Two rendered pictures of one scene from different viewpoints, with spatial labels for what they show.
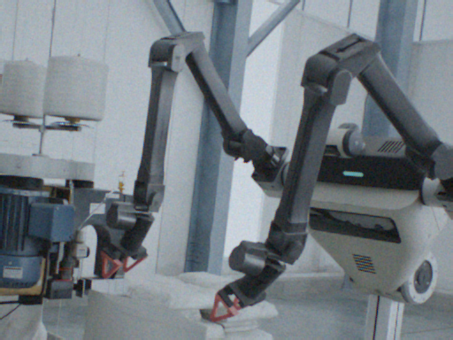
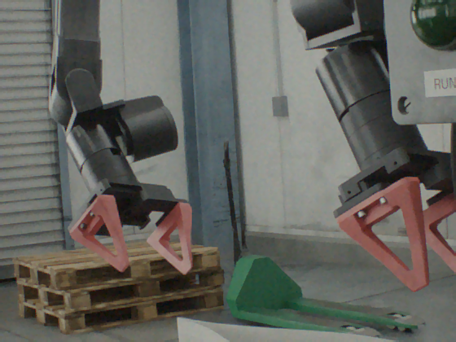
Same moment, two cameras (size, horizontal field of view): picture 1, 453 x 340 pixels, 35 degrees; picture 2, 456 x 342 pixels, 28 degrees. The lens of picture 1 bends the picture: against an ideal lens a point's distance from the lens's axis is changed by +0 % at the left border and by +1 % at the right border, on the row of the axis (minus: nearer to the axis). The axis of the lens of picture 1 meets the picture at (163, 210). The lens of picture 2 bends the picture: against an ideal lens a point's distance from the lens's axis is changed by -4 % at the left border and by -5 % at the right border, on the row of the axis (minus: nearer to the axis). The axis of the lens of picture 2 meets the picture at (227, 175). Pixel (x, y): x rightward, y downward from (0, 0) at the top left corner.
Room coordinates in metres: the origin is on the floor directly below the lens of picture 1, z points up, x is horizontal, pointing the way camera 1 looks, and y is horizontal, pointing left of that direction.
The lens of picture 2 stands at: (2.71, 0.03, 1.24)
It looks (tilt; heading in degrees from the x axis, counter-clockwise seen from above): 3 degrees down; 187
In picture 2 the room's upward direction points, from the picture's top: 4 degrees counter-clockwise
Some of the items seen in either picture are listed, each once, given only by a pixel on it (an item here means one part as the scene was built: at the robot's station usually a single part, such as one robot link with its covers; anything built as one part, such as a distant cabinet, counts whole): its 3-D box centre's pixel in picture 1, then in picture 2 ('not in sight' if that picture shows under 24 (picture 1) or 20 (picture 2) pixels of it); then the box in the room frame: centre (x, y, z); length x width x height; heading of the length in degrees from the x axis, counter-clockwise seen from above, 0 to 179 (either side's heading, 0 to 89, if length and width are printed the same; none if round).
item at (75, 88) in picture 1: (75, 89); not in sight; (1.94, 0.27, 1.61); 0.17 x 0.17 x 0.17
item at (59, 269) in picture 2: not in sight; (113, 262); (-3.54, -1.52, 0.36); 1.20 x 0.82 x 0.14; 129
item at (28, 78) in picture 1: (24, 89); not in sight; (2.13, 0.44, 1.61); 0.15 x 0.14 x 0.17; 43
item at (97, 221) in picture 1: (72, 225); not in sight; (2.28, 0.28, 1.21); 0.30 x 0.25 x 0.30; 43
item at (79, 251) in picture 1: (78, 256); not in sight; (2.08, 0.23, 1.14); 0.05 x 0.04 x 0.16; 133
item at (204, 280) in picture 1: (216, 286); not in sight; (5.63, -0.48, 0.56); 0.67 x 0.43 x 0.15; 43
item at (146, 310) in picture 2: not in sight; (118, 303); (-3.57, -1.52, 0.07); 1.20 x 0.82 x 0.14; 131
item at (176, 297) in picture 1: (180, 296); not in sight; (5.04, -0.19, 0.56); 0.66 x 0.42 x 0.15; 133
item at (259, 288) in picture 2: not in sight; (303, 231); (-3.04, -0.21, 0.58); 1.59 x 0.54 x 1.15; 43
